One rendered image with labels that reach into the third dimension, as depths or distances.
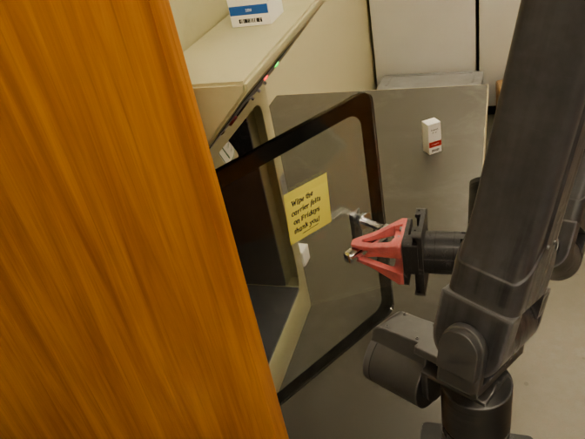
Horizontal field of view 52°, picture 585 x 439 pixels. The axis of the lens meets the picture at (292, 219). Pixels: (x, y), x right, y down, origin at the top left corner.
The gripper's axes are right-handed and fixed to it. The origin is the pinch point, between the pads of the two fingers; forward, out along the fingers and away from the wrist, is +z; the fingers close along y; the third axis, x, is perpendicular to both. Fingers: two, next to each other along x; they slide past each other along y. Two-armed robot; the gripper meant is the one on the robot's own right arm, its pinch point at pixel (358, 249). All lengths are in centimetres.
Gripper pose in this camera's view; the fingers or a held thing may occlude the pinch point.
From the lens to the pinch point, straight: 83.1
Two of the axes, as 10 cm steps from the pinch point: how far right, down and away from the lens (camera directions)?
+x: -2.8, 5.6, -7.8
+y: -1.7, -8.3, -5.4
